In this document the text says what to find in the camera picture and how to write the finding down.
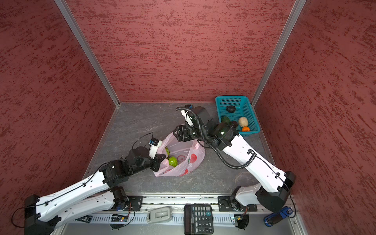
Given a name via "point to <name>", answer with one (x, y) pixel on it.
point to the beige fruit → (243, 121)
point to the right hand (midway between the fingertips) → (179, 135)
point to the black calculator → (198, 219)
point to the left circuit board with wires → (117, 218)
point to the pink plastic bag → (181, 158)
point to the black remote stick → (86, 219)
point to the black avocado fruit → (230, 108)
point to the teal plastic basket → (235, 107)
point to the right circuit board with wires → (242, 220)
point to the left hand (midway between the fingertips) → (164, 159)
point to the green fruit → (173, 161)
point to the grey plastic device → (159, 215)
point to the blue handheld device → (272, 218)
